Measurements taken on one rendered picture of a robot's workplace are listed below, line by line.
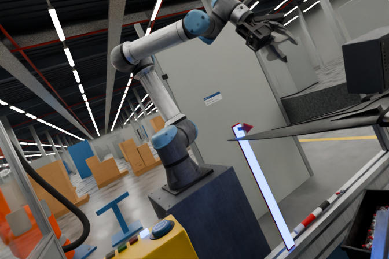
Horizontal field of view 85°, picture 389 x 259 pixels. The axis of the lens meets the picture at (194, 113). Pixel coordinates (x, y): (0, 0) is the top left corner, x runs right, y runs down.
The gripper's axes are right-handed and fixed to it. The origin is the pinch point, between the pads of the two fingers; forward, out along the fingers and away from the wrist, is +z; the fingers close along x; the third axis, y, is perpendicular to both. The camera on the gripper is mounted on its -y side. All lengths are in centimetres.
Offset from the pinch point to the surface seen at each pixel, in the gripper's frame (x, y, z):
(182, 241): 13, 61, 21
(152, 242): 12, 65, 17
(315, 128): 34, 38, 20
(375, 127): -12.3, -8.6, 36.4
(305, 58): -732, -693, -161
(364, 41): 1.4, -20.2, 13.3
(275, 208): 2, 41, 30
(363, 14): -317, -501, -63
